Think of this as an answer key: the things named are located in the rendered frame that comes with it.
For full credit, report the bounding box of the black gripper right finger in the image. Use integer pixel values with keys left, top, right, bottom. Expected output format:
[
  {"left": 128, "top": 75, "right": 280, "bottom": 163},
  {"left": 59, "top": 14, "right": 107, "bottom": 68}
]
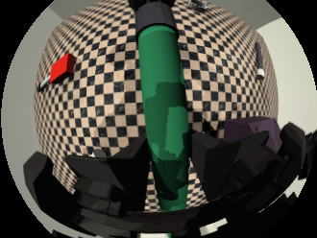
[{"left": 188, "top": 128, "right": 270, "bottom": 203}]

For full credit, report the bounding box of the green cylinder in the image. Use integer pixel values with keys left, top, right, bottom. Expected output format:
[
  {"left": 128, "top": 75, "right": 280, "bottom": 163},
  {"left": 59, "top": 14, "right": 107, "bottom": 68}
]
[{"left": 138, "top": 25, "right": 190, "bottom": 212}]

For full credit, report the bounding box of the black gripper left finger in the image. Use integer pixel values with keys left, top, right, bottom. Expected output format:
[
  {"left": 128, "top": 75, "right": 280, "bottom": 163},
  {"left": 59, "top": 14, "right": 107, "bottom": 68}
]
[{"left": 65, "top": 131, "right": 151, "bottom": 212}]

